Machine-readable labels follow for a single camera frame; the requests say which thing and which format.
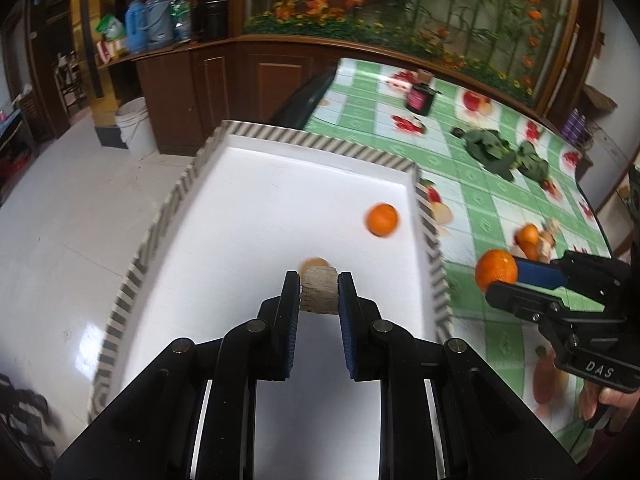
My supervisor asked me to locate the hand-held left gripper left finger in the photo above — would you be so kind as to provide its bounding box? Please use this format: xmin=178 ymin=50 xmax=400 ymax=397
xmin=52 ymin=271 xmax=303 ymax=480

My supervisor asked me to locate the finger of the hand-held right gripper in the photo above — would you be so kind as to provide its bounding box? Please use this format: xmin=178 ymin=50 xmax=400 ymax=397
xmin=485 ymin=281 xmax=568 ymax=327
xmin=514 ymin=250 xmax=618 ymax=290

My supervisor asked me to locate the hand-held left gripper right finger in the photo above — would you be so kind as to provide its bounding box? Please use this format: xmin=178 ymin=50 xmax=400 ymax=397
xmin=337 ymin=271 xmax=581 ymax=480

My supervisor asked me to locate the beige ginger piece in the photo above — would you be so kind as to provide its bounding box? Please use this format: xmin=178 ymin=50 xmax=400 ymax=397
xmin=537 ymin=217 xmax=560 ymax=261
xmin=299 ymin=266 xmax=342 ymax=316

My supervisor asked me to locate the orange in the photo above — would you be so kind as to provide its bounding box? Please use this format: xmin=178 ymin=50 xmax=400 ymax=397
xmin=515 ymin=224 xmax=542 ymax=261
xmin=365 ymin=202 xmax=400 ymax=238
xmin=474 ymin=249 xmax=519 ymax=293

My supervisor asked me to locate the white tray with striped rim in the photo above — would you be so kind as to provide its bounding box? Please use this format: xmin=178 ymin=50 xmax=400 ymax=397
xmin=87 ymin=120 xmax=453 ymax=423

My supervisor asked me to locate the person's right hand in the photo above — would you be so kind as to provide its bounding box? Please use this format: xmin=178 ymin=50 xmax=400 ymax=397
xmin=577 ymin=377 xmax=640 ymax=438

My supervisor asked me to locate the green checked fruit-print tablecloth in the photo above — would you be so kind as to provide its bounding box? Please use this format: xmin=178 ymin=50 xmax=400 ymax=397
xmin=300 ymin=57 xmax=616 ymax=466

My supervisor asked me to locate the small bok choy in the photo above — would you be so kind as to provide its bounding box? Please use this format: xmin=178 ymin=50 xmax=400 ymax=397
xmin=515 ymin=140 xmax=553 ymax=181

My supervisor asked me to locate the large bok choy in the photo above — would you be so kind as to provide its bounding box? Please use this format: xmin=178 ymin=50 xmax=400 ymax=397
xmin=452 ymin=127 xmax=518 ymax=183

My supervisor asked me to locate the cardboard box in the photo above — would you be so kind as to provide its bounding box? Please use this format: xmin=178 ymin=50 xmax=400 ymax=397
xmin=582 ymin=84 xmax=618 ymax=113

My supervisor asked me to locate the black jar with pink label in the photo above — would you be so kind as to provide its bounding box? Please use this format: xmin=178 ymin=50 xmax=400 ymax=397
xmin=405 ymin=72 xmax=441 ymax=116

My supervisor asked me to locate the black chair back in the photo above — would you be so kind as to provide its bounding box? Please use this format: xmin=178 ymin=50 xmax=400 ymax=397
xmin=267 ymin=67 xmax=337 ymax=131

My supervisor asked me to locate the white plastic bucket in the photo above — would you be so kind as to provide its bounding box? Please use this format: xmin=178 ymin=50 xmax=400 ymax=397
xmin=114 ymin=96 xmax=158 ymax=158

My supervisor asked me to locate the black pot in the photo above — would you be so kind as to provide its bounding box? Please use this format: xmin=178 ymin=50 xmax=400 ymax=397
xmin=197 ymin=0 xmax=231 ymax=41

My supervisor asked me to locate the green plastic bottle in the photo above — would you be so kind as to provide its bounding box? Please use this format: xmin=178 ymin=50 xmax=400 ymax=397
xmin=170 ymin=0 xmax=193 ymax=43

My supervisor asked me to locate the blue thermos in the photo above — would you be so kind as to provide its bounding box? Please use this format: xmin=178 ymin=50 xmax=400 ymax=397
xmin=125 ymin=1 xmax=148 ymax=54

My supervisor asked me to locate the green and white bag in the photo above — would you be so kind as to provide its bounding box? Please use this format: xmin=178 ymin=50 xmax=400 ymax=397
xmin=95 ymin=12 xmax=128 ymax=41

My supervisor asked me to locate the flower wall picture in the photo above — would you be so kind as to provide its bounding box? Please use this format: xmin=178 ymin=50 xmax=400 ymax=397
xmin=244 ymin=0 xmax=576 ymax=106

